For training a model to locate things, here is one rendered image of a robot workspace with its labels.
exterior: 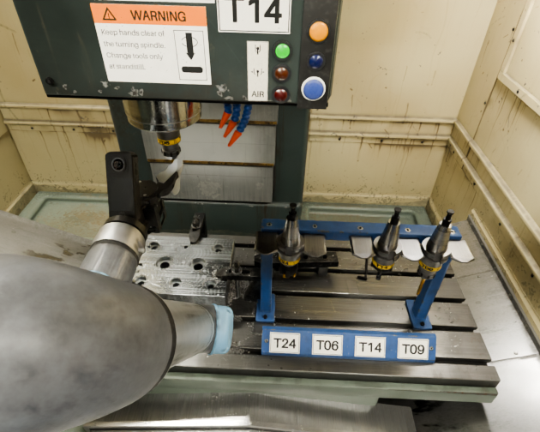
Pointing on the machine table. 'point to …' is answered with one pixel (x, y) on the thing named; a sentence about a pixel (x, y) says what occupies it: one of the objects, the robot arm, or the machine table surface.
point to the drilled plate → (189, 288)
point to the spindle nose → (162, 115)
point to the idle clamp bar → (307, 262)
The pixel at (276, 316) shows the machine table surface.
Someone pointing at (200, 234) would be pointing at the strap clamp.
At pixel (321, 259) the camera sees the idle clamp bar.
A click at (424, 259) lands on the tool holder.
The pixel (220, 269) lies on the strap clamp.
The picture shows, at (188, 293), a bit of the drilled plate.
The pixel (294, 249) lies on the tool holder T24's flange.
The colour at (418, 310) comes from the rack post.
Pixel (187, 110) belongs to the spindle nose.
